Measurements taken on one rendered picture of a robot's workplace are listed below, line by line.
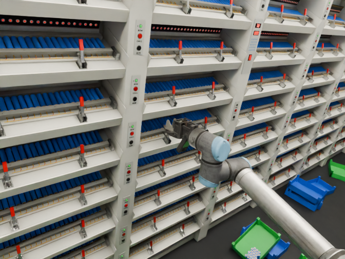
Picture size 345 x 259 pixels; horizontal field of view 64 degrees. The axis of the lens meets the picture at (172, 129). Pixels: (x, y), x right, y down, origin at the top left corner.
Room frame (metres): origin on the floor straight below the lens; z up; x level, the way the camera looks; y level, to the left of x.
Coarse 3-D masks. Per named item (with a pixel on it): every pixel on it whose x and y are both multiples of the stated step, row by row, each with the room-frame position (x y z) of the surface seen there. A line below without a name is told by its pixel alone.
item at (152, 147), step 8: (208, 112) 1.56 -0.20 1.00; (216, 112) 1.54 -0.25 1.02; (216, 120) 1.51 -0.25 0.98; (224, 120) 1.49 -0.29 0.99; (208, 128) 1.42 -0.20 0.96; (216, 128) 1.45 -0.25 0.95; (224, 128) 1.47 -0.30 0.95; (152, 136) 1.20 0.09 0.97; (144, 144) 1.13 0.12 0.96; (152, 144) 1.15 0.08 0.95; (160, 144) 1.17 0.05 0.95; (168, 144) 1.19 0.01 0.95; (176, 144) 1.22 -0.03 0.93; (144, 152) 1.08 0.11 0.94; (152, 152) 1.13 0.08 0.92; (160, 152) 1.17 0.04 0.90
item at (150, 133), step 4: (200, 120) 1.42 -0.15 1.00; (204, 120) 1.44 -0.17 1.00; (208, 120) 1.45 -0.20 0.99; (212, 120) 1.48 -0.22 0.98; (148, 132) 1.18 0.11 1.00; (152, 132) 1.19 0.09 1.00; (156, 132) 1.20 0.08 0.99; (160, 132) 1.22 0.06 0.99; (164, 132) 1.24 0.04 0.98; (140, 136) 1.14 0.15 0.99; (144, 136) 1.16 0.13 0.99; (148, 136) 1.18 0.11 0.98; (160, 136) 1.21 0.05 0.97; (144, 140) 1.14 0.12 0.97
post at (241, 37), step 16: (256, 0) 1.48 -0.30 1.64; (256, 16) 1.49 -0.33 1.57; (224, 32) 1.59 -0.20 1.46; (240, 32) 1.51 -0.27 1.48; (256, 48) 1.54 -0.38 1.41; (240, 80) 1.49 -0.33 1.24; (240, 96) 1.51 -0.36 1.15; (224, 112) 1.50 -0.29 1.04; (208, 192) 1.48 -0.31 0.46; (208, 208) 1.50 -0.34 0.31; (208, 224) 1.53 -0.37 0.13
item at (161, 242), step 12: (192, 216) 1.52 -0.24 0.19; (168, 228) 1.37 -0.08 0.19; (180, 228) 1.40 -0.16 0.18; (192, 228) 1.45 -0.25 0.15; (144, 240) 1.24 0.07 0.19; (156, 240) 1.28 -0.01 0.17; (168, 240) 1.31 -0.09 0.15; (180, 240) 1.37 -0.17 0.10; (132, 252) 1.16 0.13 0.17; (144, 252) 1.19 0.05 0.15; (156, 252) 1.21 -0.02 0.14
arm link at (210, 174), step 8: (200, 168) 0.96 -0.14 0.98; (208, 168) 0.93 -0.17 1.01; (216, 168) 0.93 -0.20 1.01; (224, 168) 0.97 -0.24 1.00; (200, 176) 0.95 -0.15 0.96; (208, 176) 0.93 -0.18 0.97; (216, 176) 0.93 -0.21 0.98; (224, 176) 0.95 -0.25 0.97; (208, 184) 0.92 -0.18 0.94; (216, 184) 0.93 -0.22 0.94
